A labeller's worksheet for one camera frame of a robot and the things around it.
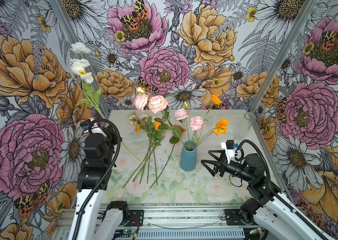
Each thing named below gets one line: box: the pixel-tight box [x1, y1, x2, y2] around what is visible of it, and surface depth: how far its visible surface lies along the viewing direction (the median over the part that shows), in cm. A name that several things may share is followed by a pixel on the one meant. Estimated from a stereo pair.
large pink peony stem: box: [148, 95, 181, 188], surface depth 60 cm
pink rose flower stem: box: [173, 101, 204, 150], surface depth 73 cm
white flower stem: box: [70, 42, 144, 164], surface depth 59 cm
